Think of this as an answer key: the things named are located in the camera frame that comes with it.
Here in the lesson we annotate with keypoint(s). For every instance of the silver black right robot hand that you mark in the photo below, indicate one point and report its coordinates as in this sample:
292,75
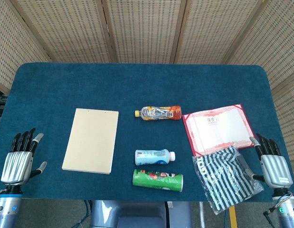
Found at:
275,168

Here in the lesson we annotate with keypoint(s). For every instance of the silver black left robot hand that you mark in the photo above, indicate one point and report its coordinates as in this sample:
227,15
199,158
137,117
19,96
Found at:
17,166

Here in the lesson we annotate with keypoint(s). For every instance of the tan spiral notebook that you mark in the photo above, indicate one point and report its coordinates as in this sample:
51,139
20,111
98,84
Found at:
91,140

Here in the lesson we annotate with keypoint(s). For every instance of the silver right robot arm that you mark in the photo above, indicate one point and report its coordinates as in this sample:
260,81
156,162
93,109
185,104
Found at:
289,211

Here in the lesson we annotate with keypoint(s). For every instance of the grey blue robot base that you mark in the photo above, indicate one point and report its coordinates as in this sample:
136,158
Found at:
137,213

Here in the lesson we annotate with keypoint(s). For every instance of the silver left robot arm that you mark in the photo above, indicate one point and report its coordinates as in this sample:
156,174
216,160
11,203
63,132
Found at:
6,209

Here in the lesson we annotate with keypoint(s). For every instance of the striped cloth in plastic bag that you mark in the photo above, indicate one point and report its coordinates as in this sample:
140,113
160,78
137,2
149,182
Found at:
220,175

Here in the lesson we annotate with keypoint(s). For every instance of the red certificate folder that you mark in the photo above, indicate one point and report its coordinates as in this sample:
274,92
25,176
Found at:
218,130

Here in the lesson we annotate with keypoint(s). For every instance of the green chips can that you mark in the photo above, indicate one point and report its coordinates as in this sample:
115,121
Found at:
156,180

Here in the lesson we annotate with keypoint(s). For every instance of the white blue milk bottle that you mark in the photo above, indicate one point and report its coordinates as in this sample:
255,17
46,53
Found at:
151,157

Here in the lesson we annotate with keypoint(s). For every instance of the clear orange label drink bottle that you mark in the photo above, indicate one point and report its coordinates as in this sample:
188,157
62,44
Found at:
159,112

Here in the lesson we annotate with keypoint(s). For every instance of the blue felt table cloth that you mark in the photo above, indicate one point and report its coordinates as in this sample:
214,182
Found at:
142,85

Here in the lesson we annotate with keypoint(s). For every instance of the woven bamboo folding screen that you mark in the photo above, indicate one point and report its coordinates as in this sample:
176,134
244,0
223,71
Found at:
147,28

